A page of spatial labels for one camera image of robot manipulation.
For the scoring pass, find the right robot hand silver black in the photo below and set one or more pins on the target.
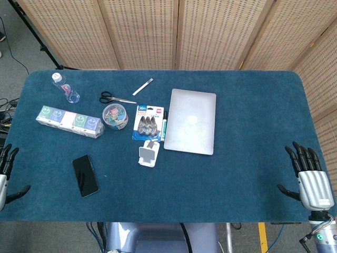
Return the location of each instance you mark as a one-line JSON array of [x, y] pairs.
[[314, 187]]

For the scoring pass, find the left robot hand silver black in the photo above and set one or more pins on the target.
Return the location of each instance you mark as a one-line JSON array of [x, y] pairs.
[[3, 184]]

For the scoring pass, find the black smartphone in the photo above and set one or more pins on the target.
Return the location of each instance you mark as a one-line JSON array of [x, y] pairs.
[[85, 176]]

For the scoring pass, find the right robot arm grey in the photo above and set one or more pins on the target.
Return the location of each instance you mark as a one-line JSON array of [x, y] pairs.
[[325, 237]]

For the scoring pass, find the grey closed laptop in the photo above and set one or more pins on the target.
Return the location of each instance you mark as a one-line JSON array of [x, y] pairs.
[[190, 121]]

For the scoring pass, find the black tripod stand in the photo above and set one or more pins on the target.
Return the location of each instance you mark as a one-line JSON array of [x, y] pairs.
[[42, 48]]

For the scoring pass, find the white phone stand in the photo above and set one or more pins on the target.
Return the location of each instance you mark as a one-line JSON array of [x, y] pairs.
[[148, 155]]

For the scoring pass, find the blue table cloth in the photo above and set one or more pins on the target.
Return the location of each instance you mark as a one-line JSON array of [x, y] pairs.
[[237, 171]]

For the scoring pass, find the tissue packets multipack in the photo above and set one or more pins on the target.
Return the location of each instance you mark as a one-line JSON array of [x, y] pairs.
[[68, 121]]

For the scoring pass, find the white table leg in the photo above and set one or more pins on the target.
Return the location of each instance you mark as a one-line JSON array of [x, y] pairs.
[[229, 237]]

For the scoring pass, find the clear plastic water bottle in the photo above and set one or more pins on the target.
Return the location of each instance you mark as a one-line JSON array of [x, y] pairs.
[[67, 89]]

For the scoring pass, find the clear jar of binder clips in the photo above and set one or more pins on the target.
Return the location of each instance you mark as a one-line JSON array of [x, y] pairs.
[[115, 117]]

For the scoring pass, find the green black marker pen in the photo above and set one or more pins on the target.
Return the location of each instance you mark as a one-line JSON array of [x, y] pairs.
[[164, 126]]

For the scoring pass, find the grey robot torso base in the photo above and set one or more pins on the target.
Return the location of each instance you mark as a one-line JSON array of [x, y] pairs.
[[158, 239]]

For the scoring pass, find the wooden folding screen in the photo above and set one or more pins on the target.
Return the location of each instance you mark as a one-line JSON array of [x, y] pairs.
[[147, 34]]

